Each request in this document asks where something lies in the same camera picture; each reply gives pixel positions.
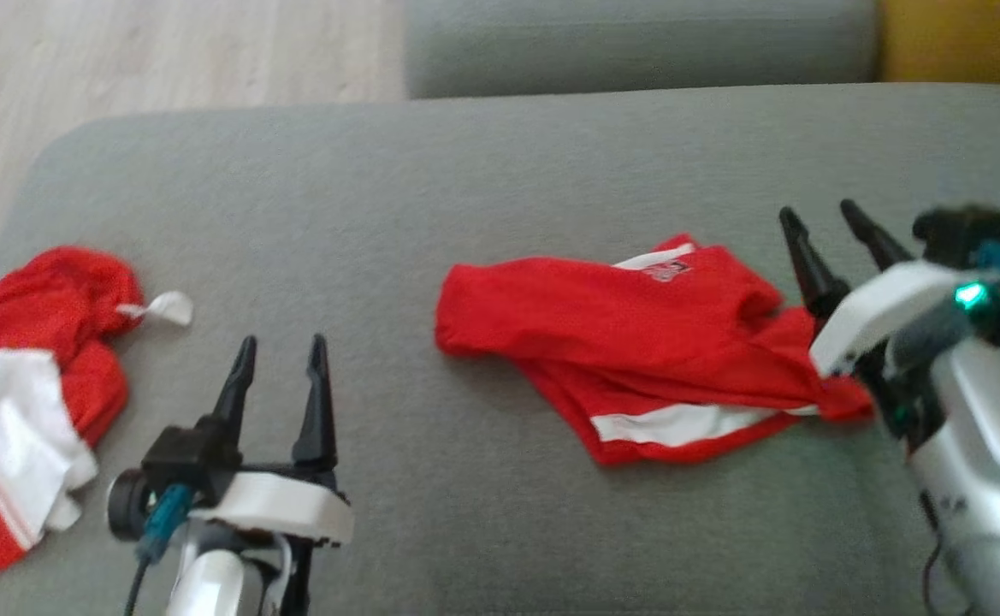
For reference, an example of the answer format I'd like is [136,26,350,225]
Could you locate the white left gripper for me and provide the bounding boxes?
[187,334,355,548]

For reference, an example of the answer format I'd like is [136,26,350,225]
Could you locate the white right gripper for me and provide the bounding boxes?
[779,198,975,447]

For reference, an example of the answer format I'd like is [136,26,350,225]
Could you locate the red jersey number 23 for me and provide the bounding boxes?
[0,246,195,591]

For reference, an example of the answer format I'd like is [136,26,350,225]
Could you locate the red shorts with white trim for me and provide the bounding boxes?
[434,233,875,467]

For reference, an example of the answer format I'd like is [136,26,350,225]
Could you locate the grey sofa seat cushion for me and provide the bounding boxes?
[0,83,1000,616]

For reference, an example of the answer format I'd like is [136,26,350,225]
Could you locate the yellow pillow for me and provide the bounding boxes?
[880,0,1000,86]

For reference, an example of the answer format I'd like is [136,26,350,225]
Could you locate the grey sofa back cushion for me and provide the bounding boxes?
[404,0,884,99]

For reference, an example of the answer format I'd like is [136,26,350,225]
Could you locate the left teal connector cable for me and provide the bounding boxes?
[123,483,194,616]

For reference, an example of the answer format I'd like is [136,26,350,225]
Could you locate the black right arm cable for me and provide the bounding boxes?
[919,492,947,616]

